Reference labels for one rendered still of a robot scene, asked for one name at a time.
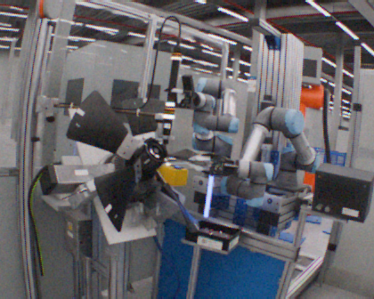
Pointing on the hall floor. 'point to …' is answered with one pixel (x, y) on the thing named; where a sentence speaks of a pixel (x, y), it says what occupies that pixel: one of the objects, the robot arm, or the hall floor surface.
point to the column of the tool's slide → (30, 164)
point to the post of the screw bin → (194, 271)
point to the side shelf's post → (77, 278)
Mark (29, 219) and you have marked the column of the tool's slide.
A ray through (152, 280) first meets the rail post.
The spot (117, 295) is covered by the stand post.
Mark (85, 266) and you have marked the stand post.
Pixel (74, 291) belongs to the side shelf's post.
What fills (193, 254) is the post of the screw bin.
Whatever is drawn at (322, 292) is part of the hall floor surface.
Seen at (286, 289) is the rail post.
